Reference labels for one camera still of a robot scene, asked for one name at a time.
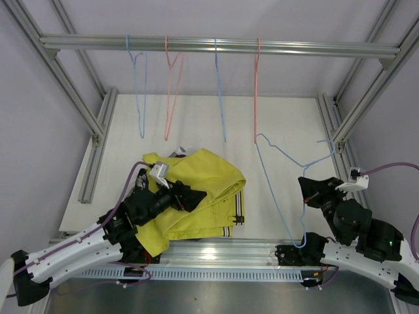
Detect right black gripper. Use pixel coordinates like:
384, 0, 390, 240
297, 176, 348, 242

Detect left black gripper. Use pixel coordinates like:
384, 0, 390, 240
138, 177, 206, 226

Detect light blue hanger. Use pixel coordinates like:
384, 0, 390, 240
125, 35, 148, 139
255, 132, 337, 249
214, 37, 227, 143

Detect pink hanger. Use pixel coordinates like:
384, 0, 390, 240
164, 36, 185, 141
253, 38, 261, 143

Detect olive yellow trousers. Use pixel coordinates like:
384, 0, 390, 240
136, 148, 246, 257

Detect grey white printed trousers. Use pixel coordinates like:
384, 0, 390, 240
135, 172, 149, 190

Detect white plastic basket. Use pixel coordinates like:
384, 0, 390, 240
169, 146, 196, 158

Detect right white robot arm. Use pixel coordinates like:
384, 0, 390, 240
298, 177, 418, 305

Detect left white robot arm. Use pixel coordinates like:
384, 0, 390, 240
11, 181, 207, 307

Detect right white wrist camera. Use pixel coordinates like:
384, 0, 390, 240
335, 167, 369, 192

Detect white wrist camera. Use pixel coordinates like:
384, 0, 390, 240
335, 167, 369, 192
149, 162, 170, 189

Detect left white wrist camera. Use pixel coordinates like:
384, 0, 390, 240
149, 162, 170, 189

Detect grey slotted cable duct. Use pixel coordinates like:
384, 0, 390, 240
76, 265, 322, 283

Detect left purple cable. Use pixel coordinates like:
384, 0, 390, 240
6, 160, 151, 298

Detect aluminium frame left struts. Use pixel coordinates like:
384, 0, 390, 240
1, 1, 118, 203

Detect aluminium frame struts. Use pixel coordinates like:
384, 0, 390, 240
316, 0, 419, 210
1, 1, 118, 203

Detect aluminium frame right struts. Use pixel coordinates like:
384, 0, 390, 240
316, 0, 419, 210

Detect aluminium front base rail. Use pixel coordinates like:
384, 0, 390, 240
48, 236, 400, 274

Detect aluminium hanging rail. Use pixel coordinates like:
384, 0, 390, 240
40, 34, 401, 60

